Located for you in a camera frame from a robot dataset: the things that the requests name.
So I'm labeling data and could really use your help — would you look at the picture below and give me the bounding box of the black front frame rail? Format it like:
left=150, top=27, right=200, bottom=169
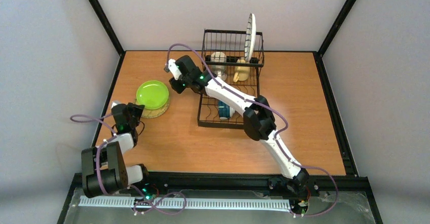
left=72, top=171, right=370, bottom=196

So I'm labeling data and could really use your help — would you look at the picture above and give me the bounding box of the black corner frame post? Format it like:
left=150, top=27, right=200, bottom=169
left=318, top=0, right=357, bottom=58
left=88, top=0, right=125, bottom=56

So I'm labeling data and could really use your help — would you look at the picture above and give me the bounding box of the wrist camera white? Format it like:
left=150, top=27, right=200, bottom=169
left=111, top=101, right=121, bottom=108
left=164, top=59, right=182, bottom=80

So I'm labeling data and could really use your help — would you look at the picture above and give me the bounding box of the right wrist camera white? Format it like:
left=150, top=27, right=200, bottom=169
left=164, top=59, right=182, bottom=80

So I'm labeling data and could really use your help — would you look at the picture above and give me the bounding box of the white mug coral pattern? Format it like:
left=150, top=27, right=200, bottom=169
left=210, top=52, right=227, bottom=81

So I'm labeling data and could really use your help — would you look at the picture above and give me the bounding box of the yellow mug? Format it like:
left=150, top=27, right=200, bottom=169
left=233, top=66, right=250, bottom=83

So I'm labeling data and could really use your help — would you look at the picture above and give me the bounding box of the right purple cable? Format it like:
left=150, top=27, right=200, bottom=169
left=166, top=43, right=339, bottom=218

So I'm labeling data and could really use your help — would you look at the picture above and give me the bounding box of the white bowl dark outside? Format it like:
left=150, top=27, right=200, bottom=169
left=218, top=101, right=235, bottom=120

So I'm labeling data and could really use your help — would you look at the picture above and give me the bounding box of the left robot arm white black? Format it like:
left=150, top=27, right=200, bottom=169
left=81, top=102, right=149, bottom=198

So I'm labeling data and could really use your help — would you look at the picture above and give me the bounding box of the black corner frame post left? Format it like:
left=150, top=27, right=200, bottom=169
left=88, top=0, right=125, bottom=56

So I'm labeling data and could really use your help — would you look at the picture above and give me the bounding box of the black corner frame post right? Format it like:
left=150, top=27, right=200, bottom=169
left=318, top=0, right=357, bottom=58

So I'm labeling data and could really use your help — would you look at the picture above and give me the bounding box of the green plate woven rim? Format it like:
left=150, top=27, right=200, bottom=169
left=136, top=80, right=169, bottom=110

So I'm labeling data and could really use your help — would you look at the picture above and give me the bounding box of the black wire dish rack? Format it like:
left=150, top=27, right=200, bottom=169
left=197, top=29, right=265, bottom=129

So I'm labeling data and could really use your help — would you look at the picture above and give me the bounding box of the woven bamboo tray green rim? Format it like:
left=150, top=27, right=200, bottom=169
left=142, top=97, right=170, bottom=119

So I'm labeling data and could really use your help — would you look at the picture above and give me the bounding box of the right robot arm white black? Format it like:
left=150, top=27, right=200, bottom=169
left=164, top=55, right=309, bottom=193

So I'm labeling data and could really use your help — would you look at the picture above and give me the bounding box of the white slotted cable duct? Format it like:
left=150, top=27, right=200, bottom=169
left=78, top=196, right=291, bottom=212

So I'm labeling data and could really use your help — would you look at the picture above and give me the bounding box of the white blue striped plate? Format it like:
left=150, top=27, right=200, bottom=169
left=244, top=13, right=257, bottom=62

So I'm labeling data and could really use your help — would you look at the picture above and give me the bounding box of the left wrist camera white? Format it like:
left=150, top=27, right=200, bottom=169
left=111, top=101, right=121, bottom=108

